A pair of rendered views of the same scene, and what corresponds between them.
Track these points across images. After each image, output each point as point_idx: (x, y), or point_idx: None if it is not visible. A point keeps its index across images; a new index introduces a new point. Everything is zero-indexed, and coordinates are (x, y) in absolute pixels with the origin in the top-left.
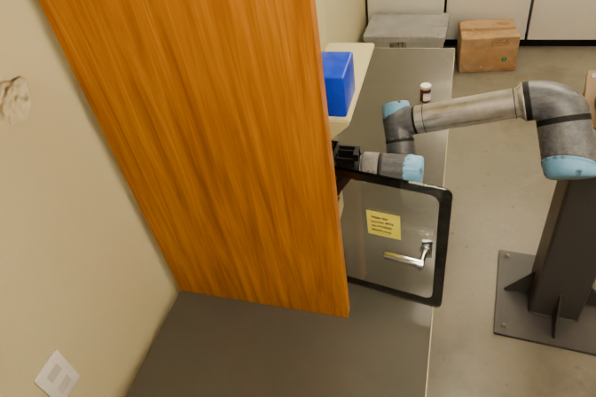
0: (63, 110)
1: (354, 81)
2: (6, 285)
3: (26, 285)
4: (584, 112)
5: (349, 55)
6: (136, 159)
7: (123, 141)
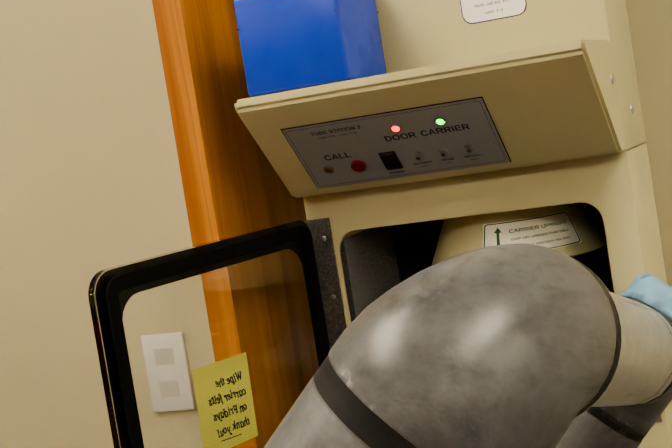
0: None
1: (335, 51)
2: (165, 193)
3: (184, 216)
4: (336, 362)
5: None
6: None
7: None
